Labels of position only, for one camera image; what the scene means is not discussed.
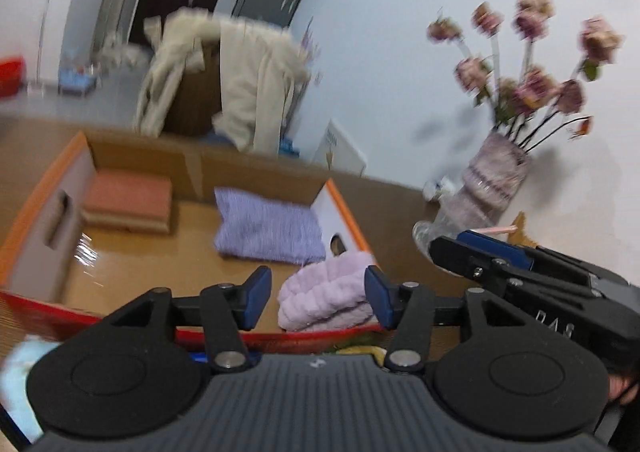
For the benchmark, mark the pink straw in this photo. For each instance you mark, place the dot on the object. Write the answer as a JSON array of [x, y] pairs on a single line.
[[495, 230]]

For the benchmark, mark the orange sponge block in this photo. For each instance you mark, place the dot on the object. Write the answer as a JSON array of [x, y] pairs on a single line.
[[127, 192]]

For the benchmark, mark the orange-edged cardboard box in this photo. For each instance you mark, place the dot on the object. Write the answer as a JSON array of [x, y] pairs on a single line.
[[150, 257]]

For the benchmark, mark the bunch of dried pink flowers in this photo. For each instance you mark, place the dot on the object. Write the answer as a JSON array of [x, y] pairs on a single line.
[[535, 87]]

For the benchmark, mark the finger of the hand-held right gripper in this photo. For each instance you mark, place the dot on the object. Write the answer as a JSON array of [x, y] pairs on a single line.
[[465, 262], [500, 246]]

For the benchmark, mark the red bucket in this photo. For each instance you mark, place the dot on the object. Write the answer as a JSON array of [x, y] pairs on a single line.
[[10, 77]]

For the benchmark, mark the person's right hand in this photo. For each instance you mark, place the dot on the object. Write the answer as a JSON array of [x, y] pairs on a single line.
[[624, 388]]

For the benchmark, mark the yellow white plush toy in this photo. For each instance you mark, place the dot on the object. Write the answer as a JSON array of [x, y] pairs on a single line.
[[357, 351]]

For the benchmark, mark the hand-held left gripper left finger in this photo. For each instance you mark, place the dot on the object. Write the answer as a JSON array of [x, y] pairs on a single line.
[[257, 294]]

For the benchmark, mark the white dog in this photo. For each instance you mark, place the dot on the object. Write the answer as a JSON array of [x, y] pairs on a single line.
[[122, 52]]

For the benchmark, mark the blue package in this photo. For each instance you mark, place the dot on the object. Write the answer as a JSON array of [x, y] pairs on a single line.
[[288, 148]]

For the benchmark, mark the beige jacket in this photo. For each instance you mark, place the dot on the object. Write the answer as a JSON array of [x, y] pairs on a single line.
[[250, 82]]

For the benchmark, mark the light blue plush toy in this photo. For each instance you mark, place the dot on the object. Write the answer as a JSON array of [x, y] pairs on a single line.
[[20, 372]]

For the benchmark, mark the small white bottle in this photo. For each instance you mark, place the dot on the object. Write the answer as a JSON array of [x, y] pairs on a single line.
[[437, 190]]

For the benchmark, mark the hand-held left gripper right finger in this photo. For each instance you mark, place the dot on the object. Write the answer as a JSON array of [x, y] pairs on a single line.
[[377, 299]]

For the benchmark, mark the purple knitted cloth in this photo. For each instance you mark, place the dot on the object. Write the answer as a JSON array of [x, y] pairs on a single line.
[[270, 227]]

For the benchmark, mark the pink fluffy towel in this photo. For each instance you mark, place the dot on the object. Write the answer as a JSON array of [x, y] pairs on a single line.
[[320, 294]]

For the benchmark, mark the brown wooden chair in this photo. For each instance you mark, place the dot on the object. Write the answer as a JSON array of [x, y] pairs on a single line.
[[192, 102]]

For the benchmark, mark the patterned pink vase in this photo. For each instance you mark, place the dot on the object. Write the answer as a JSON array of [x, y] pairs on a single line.
[[490, 182]]

